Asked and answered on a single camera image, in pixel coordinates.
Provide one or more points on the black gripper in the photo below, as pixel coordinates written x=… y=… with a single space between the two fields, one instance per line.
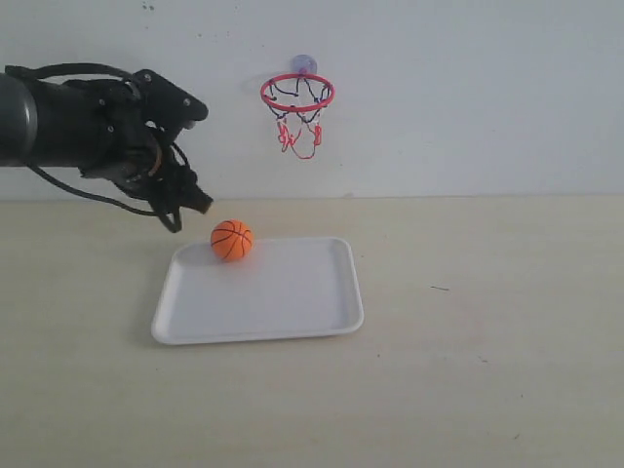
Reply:
x=116 y=130

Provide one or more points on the small orange basketball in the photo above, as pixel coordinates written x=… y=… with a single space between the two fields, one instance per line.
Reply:
x=232 y=240

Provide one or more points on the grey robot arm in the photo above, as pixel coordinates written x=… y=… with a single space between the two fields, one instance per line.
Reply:
x=18 y=124

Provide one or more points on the red mini basketball hoop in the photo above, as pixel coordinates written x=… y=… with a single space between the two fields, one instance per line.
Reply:
x=297 y=102

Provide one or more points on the white rectangular tray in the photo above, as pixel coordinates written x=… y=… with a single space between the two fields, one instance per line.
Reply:
x=283 y=289

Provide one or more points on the clear suction cup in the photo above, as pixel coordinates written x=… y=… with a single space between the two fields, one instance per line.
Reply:
x=303 y=65

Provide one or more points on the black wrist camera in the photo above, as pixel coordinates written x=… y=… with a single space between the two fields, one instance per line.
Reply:
x=168 y=106

